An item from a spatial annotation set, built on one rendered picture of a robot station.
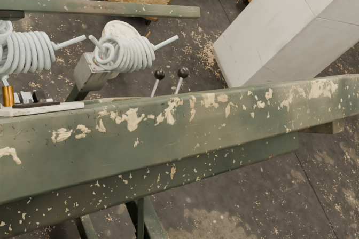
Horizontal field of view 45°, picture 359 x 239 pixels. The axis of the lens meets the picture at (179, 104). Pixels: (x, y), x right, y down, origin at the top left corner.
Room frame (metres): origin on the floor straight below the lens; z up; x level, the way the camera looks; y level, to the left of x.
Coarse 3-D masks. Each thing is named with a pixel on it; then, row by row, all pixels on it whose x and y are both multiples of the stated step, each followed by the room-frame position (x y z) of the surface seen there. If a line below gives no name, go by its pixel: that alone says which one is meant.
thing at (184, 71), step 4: (180, 68) 1.05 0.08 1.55; (184, 68) 1.06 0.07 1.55; (180, 72) 1.04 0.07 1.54; (184, 72) 1.05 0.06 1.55; (188, 72) 1.06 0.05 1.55; (180, 76) 1.04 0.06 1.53; (184, 76) 1.05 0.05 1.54; (180, 80) 1.03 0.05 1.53; (180, 84) 1.03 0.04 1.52; (176, 88) 1.01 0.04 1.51; (176, 92) 1.00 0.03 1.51
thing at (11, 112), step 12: (0, 12) 0.37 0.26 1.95; (12, 12) 0.39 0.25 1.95; (0, 24) 0.40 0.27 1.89; (0, 36) 0.38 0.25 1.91; (12, 96) 0.37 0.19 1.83; (0, 108) 0.32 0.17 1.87; (36, 108) 0.31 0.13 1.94; (48, 108) 0.32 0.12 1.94; (60, 108) 0.34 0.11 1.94; (72, 108) 0.35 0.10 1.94
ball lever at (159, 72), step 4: (156, 72) 1.08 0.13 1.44; (160, 72) 1.08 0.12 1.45; (164, 72) 1.10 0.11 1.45; (156, 76) 1.07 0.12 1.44; (160, 76) 1.08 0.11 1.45; (164, 76) 1.09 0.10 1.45; (156, 80) 1.07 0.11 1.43; (160, 80) 1.08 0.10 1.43; (156, 84) 1.06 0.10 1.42; (156, 88) 1.05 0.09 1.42; (152, 92) 1.03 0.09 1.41; (152, 96) 1.03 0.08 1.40
